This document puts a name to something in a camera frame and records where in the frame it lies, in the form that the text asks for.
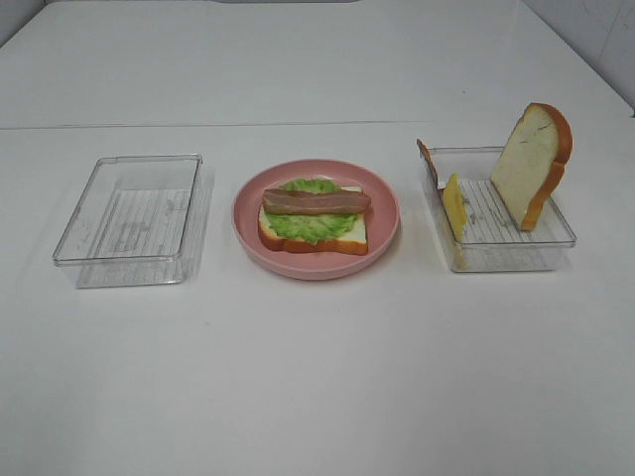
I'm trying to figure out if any green lettuce leaf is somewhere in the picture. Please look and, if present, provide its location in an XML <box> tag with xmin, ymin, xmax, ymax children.
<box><xmin>259</xmin><ymin>178</ymin><xmax>367</xmax><ymax>245</ymax></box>

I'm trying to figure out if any bread slice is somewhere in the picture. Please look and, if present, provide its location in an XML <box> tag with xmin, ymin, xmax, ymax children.
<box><xmin>490</xmin><ymin>102</ymin><xmax>572</xmax><ymax>231</ymax></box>
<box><xmin>258</xmin><ymin>178</ymin><xmax>371</xmax><ymax>255</ymax></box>

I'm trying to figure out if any bacon strip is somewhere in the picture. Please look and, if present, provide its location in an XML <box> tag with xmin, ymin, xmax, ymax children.
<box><xmin>416</xmin><ymin>139</ymin><xmax>439</xmax><ymax>189</ymax></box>
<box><xmin>262</xmin><ymin>188</ymin><xmax>371</xmax><ymax>215</ymax></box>

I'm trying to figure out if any yellow cheese slice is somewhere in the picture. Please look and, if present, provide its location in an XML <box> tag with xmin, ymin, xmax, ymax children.
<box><xmin>443</xmin><ymin>174</ymin><xmax>467</xmax><ymax>242</ymax></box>

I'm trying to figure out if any pink round plate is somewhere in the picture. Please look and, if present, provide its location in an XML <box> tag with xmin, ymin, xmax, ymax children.
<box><xmin>232</xmin><ymin>159</ymin><xmax>400</xmax><ymax>281</ymax></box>

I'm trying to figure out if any left clear plastic tray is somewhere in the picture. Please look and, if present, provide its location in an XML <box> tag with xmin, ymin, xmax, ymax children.
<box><xmin>53</xmin><ymin>155</ymin><xmax>207</xmax><ymax>289</ymax></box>

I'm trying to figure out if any clear plastic tray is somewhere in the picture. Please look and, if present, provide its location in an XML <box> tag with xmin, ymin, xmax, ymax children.
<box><xmin>421</xmin><ymin>145</ymin><xmax>576</xmax><ymax>273</ymax></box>
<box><xmin>53</xmin><ymin>155</ymin><xmax>207</xmax><ymax>289</ymax></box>

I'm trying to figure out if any right clear plastic tray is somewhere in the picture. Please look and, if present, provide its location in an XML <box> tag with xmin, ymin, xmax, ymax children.
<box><xmin>421</xmin><ymin>145</ymin><xmax>576</xmax><ymax>273</ymax></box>

